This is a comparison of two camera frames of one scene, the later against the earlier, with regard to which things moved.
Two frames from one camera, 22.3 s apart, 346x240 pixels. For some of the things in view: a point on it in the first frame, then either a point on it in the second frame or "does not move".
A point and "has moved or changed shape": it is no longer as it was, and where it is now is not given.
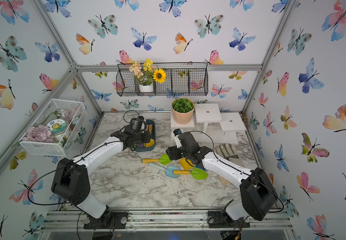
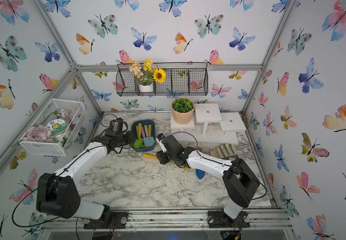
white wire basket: (53, 131) does not move
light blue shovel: (169, 169) has moved or changed shape
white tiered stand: (210, 126) does not move
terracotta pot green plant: (183, 110) does not move
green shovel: (197, 173) has moved or changed shape
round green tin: (57, 126) does not move
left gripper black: (148, 136) to (132, 138)
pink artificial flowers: (40, 133) does not move
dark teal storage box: (149, 149) does not move
